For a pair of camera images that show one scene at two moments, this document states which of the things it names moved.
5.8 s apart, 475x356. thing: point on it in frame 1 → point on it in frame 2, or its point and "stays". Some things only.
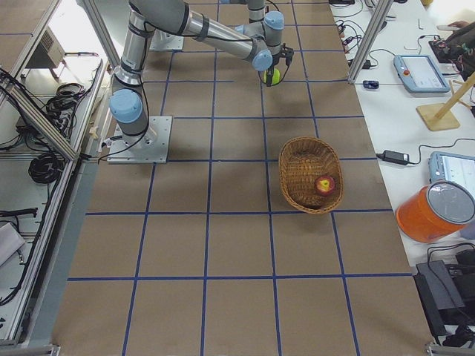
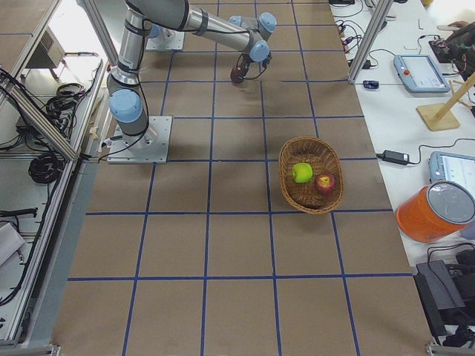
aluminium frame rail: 376,28 stays
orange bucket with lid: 434,211 stays
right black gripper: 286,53 → 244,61
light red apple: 325,185 stays
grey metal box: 49,53 stays
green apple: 276,76 → 302,172
